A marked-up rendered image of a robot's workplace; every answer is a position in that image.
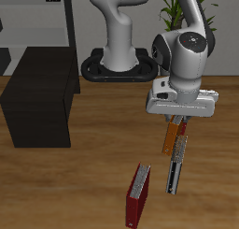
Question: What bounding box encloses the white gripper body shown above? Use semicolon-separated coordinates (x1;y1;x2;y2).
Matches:
145;89;219;118

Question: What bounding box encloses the orange book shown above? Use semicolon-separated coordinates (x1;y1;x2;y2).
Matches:
161;114;185;156

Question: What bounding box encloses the small dark red book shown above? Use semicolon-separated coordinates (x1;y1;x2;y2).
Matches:
179;122;189;137

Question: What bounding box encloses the black book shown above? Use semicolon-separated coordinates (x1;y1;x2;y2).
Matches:
165;134;189;195

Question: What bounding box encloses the green pot plant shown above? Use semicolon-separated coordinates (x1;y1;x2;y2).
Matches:
158;0;220;33

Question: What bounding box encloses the dark brown desk caddy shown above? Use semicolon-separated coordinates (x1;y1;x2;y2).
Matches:
0;46;81;149

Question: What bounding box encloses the flat black base plate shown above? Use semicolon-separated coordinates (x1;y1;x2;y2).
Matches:
80;47;160;83

